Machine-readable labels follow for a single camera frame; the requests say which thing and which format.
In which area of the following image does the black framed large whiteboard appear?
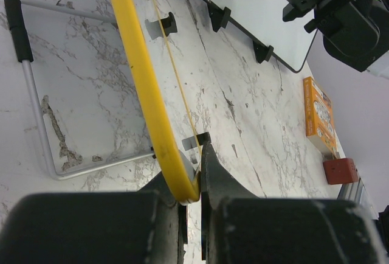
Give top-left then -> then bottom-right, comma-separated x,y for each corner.
203,0 -> 316,73

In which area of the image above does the yellow framed small whiteboard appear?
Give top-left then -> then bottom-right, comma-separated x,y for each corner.
111,0 -> 200,204

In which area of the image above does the orange product card package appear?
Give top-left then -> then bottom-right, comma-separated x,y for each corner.
303,77 -> 337,157

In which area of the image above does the aluminium frame rail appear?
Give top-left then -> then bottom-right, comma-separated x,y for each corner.
337,178 -> 378,219

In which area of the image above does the small brown box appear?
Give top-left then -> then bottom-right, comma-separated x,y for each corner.
323,158 -> 359,185

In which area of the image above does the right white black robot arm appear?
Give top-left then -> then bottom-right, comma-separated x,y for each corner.
283,0 -> 388,75

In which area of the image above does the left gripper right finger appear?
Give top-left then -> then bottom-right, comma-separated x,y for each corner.
201,142 -> 388,263

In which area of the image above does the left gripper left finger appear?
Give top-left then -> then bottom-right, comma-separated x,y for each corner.
1,175 -> 187,263

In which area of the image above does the grey wire whiteboard stand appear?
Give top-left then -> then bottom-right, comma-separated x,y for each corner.
4,0 -> 154,181

